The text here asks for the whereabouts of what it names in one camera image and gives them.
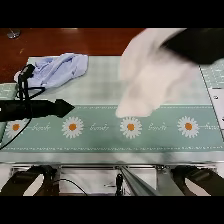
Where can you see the white garment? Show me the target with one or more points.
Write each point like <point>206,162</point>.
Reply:
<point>150,80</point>

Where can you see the light blue shirt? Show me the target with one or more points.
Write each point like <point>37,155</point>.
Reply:
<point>56,71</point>

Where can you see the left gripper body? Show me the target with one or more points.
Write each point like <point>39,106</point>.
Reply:
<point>43,108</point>

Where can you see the silver frame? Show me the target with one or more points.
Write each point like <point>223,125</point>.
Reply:
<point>141,187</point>

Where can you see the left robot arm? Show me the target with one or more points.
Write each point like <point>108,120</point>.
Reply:
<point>13,110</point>

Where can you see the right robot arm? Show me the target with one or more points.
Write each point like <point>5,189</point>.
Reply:
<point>196,45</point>

